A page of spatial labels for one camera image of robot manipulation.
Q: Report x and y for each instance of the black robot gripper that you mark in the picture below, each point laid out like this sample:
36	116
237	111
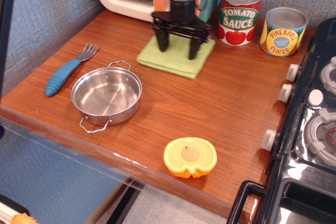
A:
182	21

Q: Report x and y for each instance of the green cloth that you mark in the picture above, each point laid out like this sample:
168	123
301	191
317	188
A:
176	57

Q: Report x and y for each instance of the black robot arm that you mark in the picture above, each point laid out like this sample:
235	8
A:
182	21

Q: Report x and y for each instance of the tomato sauce can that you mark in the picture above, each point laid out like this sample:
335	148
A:
237	21

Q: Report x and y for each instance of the stainless steel pan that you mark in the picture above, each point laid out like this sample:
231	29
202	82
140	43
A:
106	96

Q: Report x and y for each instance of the pineapple slices can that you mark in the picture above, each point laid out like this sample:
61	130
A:
283	31

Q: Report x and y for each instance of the yellow orange toy pumpkin half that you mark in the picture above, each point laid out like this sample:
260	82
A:
190	157

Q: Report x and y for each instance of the white stove knob middle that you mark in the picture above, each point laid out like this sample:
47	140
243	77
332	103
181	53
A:
285	93

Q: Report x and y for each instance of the white stove knob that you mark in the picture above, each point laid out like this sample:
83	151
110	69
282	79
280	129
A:
285	93
269	139
292	72

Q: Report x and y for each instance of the white stove knob upper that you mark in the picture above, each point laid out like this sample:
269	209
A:
292	72

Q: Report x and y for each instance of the white stove knob lower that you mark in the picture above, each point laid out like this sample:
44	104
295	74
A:
269	139

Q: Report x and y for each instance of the black toy stove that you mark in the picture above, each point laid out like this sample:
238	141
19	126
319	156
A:
300	185

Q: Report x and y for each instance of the orange fuzzy object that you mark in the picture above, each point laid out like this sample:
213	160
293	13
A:
23	219

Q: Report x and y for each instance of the blue handled fork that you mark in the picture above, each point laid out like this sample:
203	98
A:
57	80

